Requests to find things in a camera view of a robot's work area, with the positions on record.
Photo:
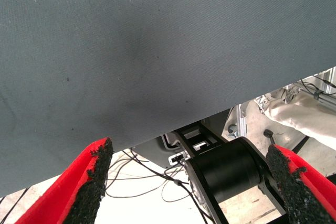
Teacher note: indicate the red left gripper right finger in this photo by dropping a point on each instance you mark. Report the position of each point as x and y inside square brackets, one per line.
[304, 195]

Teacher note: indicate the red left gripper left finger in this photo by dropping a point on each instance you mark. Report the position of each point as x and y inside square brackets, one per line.
[65, 195]

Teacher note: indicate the black office chair base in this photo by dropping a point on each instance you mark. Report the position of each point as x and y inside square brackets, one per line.
[268, 133]

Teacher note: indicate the white cloth bundle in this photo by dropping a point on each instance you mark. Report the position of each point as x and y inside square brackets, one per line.
[302, 119]

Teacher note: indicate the aluminium table leg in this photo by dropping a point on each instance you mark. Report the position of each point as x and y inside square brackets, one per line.
[237, 123]

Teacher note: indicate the dark grey table cloth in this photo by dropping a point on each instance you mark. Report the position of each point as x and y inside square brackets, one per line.
[131, 51]

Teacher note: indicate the black robot body frame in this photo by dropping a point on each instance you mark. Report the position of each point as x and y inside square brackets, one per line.
[223, 171]

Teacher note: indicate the aluminium profile frame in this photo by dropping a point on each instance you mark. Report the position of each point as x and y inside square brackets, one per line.
[326, 99]

